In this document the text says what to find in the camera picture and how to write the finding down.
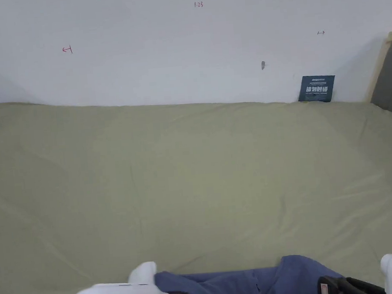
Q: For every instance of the dark blue shirt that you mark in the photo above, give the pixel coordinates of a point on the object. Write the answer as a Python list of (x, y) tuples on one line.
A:
[(235, 287)]

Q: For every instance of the bed with pale green sheet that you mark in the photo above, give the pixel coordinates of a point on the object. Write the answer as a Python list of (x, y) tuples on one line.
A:
[(171, 176)]

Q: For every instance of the dark blue printed card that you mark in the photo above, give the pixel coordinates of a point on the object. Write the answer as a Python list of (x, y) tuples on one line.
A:
[(316, 89)]

